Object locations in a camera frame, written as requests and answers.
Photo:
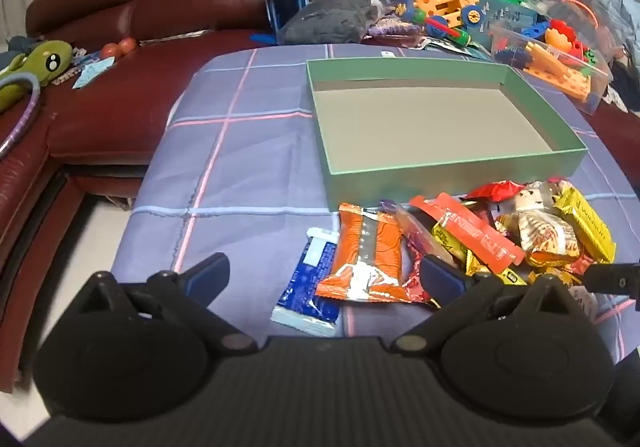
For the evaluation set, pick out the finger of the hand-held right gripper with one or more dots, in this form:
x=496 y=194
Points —
x=612 y=279

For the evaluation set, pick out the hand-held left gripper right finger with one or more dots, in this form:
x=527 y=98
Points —
x=441 y=274

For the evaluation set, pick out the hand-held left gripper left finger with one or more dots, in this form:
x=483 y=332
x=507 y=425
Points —
x=207 y=273

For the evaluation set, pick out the red purple clear packet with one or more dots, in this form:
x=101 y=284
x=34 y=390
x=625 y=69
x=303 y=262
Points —
x=415 y=247

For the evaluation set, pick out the long red snack packet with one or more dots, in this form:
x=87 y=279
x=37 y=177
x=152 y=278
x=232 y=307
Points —
x=470 y=229

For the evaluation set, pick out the orange snack packet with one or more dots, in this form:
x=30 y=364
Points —
x=362 y=252

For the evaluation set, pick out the shiny red snack packet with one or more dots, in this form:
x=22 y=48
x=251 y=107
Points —
x=495 y=191

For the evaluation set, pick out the blue snack packet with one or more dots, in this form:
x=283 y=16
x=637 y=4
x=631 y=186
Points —
x=307 y=287

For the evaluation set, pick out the green cardboard box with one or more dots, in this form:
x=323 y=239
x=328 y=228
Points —
x=425 y=117

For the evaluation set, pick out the dark clothing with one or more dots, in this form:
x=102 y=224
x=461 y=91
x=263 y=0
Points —
x=622 y=87

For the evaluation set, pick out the clear plastic toy box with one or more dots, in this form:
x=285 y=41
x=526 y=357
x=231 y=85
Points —
x=550 y=62

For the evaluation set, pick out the light blue paper card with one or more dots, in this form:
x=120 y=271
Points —
x=92 y=74

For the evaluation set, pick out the purple hoop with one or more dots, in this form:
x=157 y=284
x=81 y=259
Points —
x=30 y=112

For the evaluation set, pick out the orange ball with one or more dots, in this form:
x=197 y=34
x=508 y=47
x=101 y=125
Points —
x=109 y=50
x=128 y=45

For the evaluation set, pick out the purple snack bag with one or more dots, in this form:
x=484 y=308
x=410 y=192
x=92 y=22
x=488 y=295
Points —
x=395 y=27

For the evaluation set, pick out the light blue clothing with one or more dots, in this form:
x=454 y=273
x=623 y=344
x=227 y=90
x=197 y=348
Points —
x=622 y=22

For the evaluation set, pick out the green plush toy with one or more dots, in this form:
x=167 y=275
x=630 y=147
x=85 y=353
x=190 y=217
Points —
x=42 y=64

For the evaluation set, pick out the dark red leather sofa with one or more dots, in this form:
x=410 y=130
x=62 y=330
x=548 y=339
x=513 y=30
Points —
x=150 y=2

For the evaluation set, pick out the dark grey bag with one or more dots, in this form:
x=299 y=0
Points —
x=325 y=22

